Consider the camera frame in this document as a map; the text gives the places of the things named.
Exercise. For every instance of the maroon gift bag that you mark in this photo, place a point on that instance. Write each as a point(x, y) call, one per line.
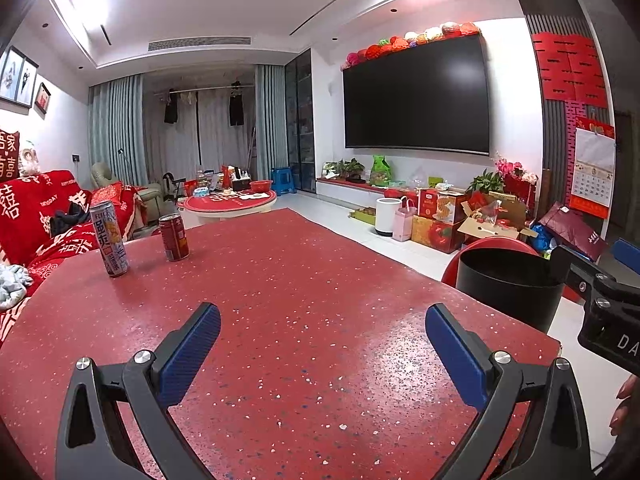
point(575, 230)

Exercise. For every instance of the tall white drink can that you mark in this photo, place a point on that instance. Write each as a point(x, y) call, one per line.
point(109, 245)

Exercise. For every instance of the row of paper flower balls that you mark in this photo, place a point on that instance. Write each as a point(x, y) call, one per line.
point(410, 42)

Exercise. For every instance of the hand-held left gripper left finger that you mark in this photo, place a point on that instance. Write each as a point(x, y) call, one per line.
point(192, 350)

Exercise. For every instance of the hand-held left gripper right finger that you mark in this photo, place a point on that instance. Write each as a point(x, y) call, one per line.
point(455, 355)

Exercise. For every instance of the pink gift bag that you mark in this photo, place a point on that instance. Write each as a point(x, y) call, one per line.
point(404, 225)

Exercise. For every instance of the ceiling air vent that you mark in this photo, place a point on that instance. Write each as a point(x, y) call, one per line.
point(200, 43)

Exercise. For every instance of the black trash bin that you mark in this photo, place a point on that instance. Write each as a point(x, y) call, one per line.
point(500, 300)

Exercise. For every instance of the red covered sofa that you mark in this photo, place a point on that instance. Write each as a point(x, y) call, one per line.
point(30, 210)

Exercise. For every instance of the black hanging garment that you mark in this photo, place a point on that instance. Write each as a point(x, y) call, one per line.
point(236, 107)
point(171, 107)

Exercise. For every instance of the round table with red cover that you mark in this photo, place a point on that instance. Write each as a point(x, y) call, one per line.
point(230, 207)

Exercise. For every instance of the green bag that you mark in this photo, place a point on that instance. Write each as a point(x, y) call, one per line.
point(380, 172)

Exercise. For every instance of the stuffed doll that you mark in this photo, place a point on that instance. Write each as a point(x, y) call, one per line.
point(29, 160)

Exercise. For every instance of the person's right hand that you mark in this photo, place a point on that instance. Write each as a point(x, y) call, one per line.
point(627, 405)

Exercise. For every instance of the wall calendar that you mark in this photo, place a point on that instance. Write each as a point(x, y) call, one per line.
point(592, 170)

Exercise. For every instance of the white cylindrical bin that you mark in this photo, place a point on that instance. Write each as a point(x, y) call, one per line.
point(387, 217)

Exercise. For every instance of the leafy green potted plant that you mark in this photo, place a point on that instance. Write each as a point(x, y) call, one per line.
point(485, 182)

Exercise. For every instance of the small potted plant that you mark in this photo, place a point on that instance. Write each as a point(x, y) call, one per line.
point(350, 170)

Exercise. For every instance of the red tomato print box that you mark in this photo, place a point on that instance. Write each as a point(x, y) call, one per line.
point(435, 235)

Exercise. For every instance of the beige armchair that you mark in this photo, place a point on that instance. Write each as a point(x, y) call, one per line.
point(150, 195)

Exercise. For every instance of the black wall television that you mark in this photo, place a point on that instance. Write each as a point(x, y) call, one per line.
point(415, 95)

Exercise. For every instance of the dark glass cabinet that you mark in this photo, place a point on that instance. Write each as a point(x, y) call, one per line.
point(300, 125)

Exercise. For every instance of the dark red lettered cushion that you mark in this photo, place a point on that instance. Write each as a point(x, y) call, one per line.
point(7, 155)

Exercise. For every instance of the red orange gift box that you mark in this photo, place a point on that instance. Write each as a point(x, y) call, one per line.
point(440, 206)

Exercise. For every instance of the pink flower bouquet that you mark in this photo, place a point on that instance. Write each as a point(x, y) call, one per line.
point(515, 167)

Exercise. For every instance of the blue plastic stool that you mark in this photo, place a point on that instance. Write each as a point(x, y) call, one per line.
point(282, 180)

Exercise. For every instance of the white low television bench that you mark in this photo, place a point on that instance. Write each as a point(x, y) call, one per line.
point(350, 189)

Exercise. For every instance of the red framed picture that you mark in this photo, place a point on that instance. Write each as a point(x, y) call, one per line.
point(42, 97)

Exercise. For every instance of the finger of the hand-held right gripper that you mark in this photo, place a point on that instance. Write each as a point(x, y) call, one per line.
point(582, 270)
point(627, 254)

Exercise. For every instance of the open cardboard box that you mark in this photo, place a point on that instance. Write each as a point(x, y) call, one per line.
point(492, 227)

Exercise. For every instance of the red drink can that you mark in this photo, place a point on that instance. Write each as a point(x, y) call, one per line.
point(174, 240)

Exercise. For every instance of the black framed picture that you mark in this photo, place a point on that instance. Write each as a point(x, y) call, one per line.
point(10, 75)
point(27, 82)

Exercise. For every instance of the red basin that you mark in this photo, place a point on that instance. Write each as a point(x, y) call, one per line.
point(260, 186)

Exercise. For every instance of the black cloth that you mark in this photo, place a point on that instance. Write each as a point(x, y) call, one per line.
point(70, 222)

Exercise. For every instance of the white sheer curtain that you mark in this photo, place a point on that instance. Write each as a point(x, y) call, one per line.
point(205, 145)

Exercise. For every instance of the red paper wall decoration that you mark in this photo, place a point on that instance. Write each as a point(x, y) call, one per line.
point(570, 70)

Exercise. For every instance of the light blue cloth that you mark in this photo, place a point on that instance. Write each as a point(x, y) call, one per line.
point(12, 287)

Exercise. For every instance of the grey curtain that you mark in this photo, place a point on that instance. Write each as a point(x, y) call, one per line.
point(270, 125)
point(117, 130)

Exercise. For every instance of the red patterned square cushion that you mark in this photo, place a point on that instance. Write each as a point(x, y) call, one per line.
point(111, 194)

